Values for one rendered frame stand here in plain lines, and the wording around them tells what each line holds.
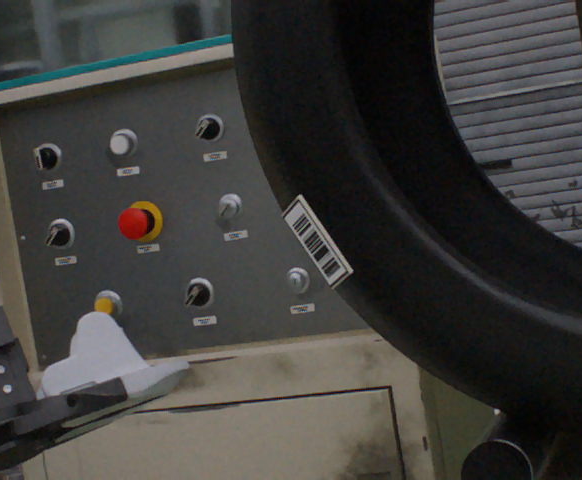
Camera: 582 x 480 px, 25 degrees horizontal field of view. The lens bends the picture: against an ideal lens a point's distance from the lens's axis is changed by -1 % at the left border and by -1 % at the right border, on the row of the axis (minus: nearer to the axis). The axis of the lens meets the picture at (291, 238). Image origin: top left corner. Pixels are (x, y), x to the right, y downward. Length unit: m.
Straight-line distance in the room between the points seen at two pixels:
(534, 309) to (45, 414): 0.30
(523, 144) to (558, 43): 0.82
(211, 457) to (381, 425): 0.22
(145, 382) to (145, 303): 0.91
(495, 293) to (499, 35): 9.54
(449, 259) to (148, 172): 0.90
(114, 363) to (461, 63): 9.70
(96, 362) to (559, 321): 0.28
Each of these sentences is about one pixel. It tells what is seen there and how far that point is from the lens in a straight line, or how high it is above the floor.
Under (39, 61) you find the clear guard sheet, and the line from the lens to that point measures 1.72.
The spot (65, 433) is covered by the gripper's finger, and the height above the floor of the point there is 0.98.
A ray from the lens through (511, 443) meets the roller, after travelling 0.85.
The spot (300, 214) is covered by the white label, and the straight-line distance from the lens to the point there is 0.87.
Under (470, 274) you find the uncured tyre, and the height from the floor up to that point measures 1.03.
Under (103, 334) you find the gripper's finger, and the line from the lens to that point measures 0.80.
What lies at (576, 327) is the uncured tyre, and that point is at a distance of 0.82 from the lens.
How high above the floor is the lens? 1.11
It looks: 3 degrees down
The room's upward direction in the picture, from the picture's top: 9 degrees counter-clockwise
